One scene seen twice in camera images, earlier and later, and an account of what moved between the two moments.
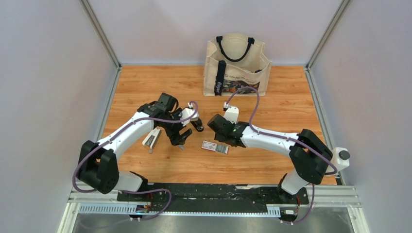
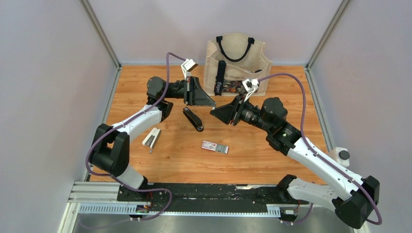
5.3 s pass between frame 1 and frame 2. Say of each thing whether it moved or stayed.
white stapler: stayed
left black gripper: moved
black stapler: stayed
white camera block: stayed
